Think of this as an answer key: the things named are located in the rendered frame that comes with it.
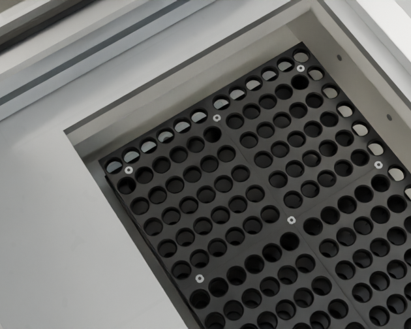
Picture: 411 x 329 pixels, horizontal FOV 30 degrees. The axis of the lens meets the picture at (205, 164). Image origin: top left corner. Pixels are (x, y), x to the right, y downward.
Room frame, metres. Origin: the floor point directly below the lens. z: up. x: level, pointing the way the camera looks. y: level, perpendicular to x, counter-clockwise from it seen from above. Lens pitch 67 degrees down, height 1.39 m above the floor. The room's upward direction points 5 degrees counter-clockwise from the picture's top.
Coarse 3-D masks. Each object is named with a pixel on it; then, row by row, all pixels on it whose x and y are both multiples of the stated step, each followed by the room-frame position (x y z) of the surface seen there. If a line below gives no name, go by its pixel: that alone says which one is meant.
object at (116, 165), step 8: (216, 104) 0.28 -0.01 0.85; (200, 112) 0.28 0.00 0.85; (192, 120) 0.27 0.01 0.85; (176, 128) 0.27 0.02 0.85; (184, 128) 0.26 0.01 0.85; (160, 136) 0.26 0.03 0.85; (168, 136) 0.26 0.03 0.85; (152, 144) 0.25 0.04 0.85; (128, 160) 0.24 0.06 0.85; (112, 168) 0.24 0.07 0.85
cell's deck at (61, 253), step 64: (256, 0) 0.31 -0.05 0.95; (320, 0) 0.31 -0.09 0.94; (128, 64) 0.27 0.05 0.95; (192, 64) 0.27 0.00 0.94; (384, 64) 0.25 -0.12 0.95; (0, 128) 0.23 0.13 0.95; (64, 128) 0.22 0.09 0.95; (0, 192) 0.18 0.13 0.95; (64, 192) 0.18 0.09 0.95; (0, 256) 0.14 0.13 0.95; (64, 256) 0.14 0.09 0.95; (128, 256) 0.13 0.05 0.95; (0, 320) 0.10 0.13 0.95; (64, 320) 0.10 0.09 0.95; (128, 320) 0.10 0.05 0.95
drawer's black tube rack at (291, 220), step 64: (320, 64) 0.28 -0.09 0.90; (256, 128) 0.23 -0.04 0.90; (320, 128) 0.23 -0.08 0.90; (128, 192) 0.21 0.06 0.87; (192, 192) 0.19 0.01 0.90; (256, 192) 0.20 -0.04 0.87; (320, 192) 0.18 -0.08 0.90; (384, 192) 0.18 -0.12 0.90; (192, 256) 0.15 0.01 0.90; (256, 256) 0.14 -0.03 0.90; (320, 256) 0.14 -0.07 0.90; (384, 256) 0.13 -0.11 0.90; (256, 320) 0.10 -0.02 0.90; (320, 320) 0.10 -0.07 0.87; (384, 320) 0.10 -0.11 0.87
